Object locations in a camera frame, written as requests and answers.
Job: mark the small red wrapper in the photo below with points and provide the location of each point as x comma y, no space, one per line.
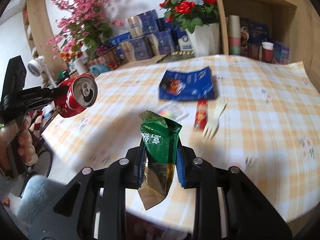
201,115

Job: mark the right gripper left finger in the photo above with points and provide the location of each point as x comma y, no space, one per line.
137,157

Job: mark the wooden shelf unit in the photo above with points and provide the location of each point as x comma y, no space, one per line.
294,23

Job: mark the white flower pot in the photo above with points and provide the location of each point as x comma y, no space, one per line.
205,40

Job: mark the left hand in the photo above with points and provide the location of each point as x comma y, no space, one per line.
25,143

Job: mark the red cup on shelf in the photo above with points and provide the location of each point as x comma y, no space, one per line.
267,54

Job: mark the green gold snack bag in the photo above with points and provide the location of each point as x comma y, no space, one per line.
160,138

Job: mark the red soda can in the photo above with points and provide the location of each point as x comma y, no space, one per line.
75,95

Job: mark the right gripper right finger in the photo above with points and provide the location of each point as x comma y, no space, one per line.
187,175

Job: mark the red rose bouquet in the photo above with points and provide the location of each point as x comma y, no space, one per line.
187,14

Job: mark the pink blossom plant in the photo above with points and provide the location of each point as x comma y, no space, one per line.
85,25

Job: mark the white colourful wrapper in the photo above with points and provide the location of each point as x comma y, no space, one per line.
174,111

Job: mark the yellow plaid tablecloth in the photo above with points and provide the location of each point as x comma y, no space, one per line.
264,119

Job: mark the white desk fan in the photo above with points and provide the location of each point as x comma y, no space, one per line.
38,66

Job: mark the blue snack bag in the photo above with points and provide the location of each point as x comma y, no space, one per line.
183,86

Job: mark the white plastic fork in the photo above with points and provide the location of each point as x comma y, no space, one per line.
212,124

